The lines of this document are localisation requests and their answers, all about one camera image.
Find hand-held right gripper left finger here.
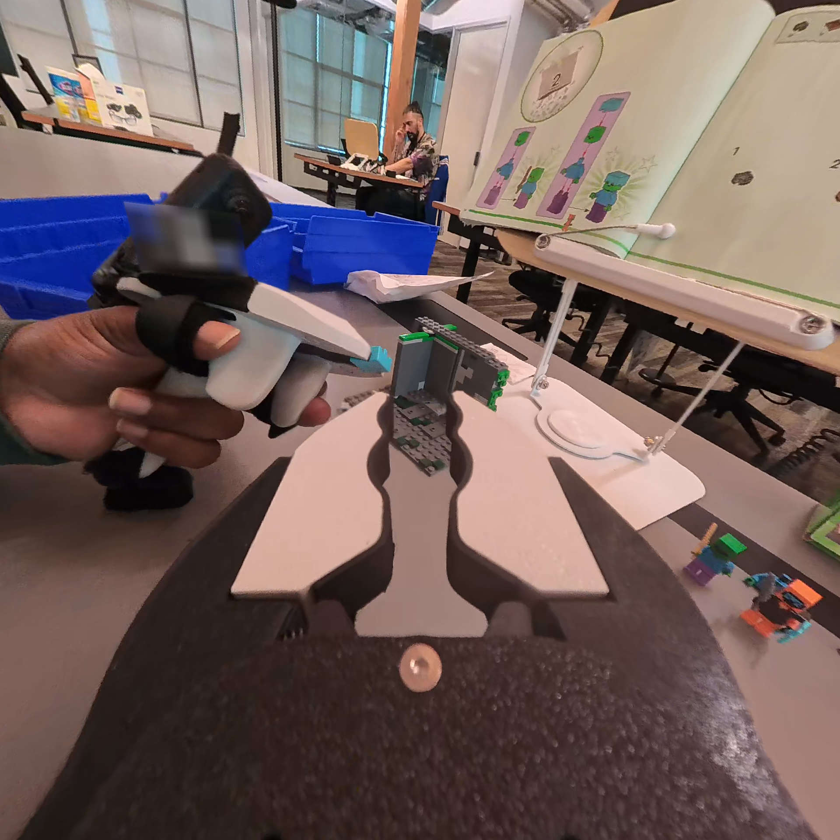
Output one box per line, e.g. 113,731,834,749
230,392,395,636

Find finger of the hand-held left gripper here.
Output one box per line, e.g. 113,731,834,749
290,351,370,380
248,282,375,361

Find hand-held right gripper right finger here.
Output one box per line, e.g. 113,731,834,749
445,390,611,634

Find small blue toy creature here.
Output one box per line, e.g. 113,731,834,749
350,346,393,380

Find green headed toy minifigure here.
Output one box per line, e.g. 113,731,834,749
682,522,748,588

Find small orange grey brick model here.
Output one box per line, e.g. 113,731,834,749
739,570,824,643

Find person's left forearm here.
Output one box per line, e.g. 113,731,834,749
0,420,70,469

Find person's left hand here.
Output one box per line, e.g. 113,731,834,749
0,305,332,471

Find wooden top office table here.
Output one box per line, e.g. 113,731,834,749
432,199,840,395
22,108,198,156
293,151,428,211

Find grey brick building model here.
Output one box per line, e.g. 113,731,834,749
337,315,512,479

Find white crumpled paper bag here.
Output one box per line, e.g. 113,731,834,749
344,268,495,305

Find white printed cardboard boxes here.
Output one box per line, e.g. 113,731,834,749
45,62,156,137

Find small white paper slip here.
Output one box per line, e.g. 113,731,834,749
482,340,536,385

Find tan back office chair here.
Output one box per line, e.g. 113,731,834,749
340,117,389,165

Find black office chair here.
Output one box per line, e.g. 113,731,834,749
639,340,789,454
501,268,615,343

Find wooden pillar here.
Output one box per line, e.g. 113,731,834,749
385,0,423,143

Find brick set cardboard box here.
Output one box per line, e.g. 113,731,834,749
803,495,840,561

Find open instruction booklet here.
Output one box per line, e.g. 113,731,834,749
458,0,840,323

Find black coiled cable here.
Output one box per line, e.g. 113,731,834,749
797,426,840,461

